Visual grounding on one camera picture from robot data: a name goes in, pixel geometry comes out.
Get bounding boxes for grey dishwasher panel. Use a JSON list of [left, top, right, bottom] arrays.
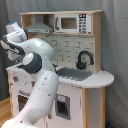
[[55, 94, 71, 120]]

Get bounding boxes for wooden toy kitchen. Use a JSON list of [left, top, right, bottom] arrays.
[[7, 10, 114, 128]]

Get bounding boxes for toy microwave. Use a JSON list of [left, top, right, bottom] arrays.
[[55, 14, 92, 34]]

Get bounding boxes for black toy faucet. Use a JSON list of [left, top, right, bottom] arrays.
[[76, 50, 94, 70]]

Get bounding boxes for grey toy sink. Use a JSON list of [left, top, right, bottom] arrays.
[[56, 67, 92, 81]]

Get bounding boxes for toy oven door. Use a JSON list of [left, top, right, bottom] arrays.
[[18, 95, 28, 110]]

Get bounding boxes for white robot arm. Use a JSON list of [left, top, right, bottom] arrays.
[[0, 22, 59, 128]]

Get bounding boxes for grey range hood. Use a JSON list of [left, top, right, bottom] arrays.
[[26, 14, 54, 34]]

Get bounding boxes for red left stove knob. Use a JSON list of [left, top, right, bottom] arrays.
[[13, 76, 18, 82]]

